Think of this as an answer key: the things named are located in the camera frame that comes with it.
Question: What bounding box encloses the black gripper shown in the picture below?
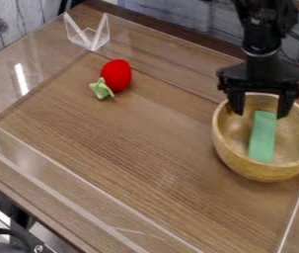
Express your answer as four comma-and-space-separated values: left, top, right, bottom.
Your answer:
217, 54, 299, 119

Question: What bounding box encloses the green rectangular block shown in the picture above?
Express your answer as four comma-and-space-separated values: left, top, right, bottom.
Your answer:
249, 111, 277, 162

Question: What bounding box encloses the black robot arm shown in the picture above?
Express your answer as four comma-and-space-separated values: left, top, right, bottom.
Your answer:
217, 0, 299, 119

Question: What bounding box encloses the light wooden bowl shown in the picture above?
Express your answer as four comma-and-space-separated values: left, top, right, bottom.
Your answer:
213, 93, 299, 182

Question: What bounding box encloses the red plush strawberry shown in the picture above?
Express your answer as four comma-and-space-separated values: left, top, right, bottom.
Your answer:
88, 59, 132, 100

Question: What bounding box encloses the clear acrylic enclosure wall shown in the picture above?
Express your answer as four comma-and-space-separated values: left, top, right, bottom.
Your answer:
0, 18, 299, 253

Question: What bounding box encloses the black cable lower left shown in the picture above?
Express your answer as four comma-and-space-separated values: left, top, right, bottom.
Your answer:
0, 226, 39, 253

